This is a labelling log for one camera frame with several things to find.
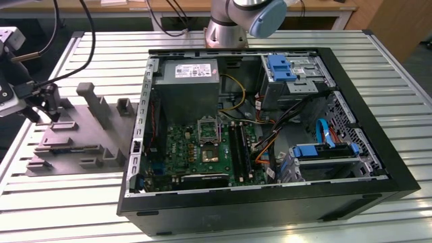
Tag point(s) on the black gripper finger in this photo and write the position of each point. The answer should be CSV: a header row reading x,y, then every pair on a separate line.
x,y
54,103
31,114

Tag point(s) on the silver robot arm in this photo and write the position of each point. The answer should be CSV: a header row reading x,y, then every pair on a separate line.
x,y
223,30

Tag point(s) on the CPU socket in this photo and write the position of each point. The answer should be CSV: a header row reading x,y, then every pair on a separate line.
x,y
211,155

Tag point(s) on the dark green RAM stick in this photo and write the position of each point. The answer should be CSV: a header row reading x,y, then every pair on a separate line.
x,y
67,151

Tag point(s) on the grey parts rack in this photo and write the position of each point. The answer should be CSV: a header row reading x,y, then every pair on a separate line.
x,y
87,141

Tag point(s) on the grey power supply unit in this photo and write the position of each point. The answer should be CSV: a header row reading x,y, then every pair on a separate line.
x,y
189,101

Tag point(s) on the blue board connector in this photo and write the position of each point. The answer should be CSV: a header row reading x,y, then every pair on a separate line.
x,y
159,168

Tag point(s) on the white four pin socket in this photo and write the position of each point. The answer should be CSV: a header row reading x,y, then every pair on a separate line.
x,y
187,134

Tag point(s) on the small white box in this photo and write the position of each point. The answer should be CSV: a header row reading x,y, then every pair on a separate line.
x,y
114,2

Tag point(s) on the green motherboard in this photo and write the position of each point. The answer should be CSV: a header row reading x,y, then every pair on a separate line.
x,y
179,154

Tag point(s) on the black graphics card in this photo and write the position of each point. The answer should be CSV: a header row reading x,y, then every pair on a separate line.
x,y
206,178

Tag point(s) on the black RAM slot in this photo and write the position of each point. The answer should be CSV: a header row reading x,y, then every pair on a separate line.
x,y
239,152
235,152

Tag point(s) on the blue plastic disk carrier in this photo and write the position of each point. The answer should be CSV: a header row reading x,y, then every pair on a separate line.
x,y
278,67

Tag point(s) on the black PC case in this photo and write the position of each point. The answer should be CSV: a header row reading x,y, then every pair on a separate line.
x,y
237,215

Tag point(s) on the metal disk bay cage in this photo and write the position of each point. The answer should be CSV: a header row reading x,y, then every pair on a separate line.
x,y
333,161
301,87

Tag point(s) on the hard disk in blue carrier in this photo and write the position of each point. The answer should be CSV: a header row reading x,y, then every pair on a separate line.
x,y
306,152

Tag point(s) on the wooden desk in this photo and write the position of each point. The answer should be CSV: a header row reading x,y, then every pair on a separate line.
x,y
325,6

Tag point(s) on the wooden cabinet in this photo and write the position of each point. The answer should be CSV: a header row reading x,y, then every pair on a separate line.
x,y
398,25

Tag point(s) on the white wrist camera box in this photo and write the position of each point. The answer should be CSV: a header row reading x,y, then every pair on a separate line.
x,y
9,106

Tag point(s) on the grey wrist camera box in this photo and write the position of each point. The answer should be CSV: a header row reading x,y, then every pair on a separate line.
x,y
14,38

